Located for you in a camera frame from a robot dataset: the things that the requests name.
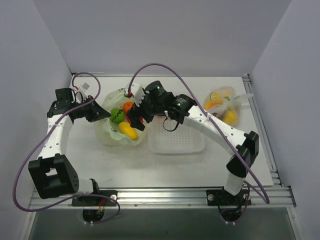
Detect yellow fake mango front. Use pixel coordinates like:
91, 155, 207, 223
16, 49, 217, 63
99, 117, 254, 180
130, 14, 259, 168
118, 121, 139, 141

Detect green fake fruit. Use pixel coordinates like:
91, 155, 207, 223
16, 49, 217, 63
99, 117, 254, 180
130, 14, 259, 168
110, 107, 125, 124

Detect orange fake orange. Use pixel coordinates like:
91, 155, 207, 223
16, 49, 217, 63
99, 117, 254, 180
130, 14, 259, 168
122, 101, 134, 114

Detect green avocado print plastic bag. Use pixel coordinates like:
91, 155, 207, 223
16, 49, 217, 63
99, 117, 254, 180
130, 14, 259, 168
94, 88, 149, 147

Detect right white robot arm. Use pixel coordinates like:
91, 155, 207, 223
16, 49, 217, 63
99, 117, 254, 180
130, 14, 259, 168
124, 80, 259, 205

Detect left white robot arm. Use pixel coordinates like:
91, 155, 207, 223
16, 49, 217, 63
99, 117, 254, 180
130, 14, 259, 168
28, 83, 111, 206

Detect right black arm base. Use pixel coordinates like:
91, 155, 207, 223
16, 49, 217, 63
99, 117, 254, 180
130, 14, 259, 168
206, 189, 249, 207

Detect tied clear bag of fruits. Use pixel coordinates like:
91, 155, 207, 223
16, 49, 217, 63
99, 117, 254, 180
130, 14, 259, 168
202, 86, 254, 127

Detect white plastic basket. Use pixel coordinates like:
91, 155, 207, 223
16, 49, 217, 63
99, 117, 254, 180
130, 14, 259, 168
147, 116, 205, 155

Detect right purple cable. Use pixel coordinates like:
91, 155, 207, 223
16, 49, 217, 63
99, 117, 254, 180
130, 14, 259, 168
127, 62, 271, 205

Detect purple cable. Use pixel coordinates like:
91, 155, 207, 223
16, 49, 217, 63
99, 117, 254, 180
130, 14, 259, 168
11, 72, 121, 224
127, 62, 271, 205

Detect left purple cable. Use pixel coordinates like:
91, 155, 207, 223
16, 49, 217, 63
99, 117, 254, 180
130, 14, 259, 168
11, 72, 121, 224

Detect aluminium right rail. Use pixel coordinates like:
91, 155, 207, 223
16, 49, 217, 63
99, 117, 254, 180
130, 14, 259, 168
241, 73, 286, 187

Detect aluminium rail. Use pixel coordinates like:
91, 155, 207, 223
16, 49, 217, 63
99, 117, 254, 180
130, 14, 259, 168
241, 73, 286, 187
28, 185, 297, 210

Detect aluminium front rail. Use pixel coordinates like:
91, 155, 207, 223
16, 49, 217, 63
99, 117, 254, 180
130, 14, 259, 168
28, 185, 297, 210

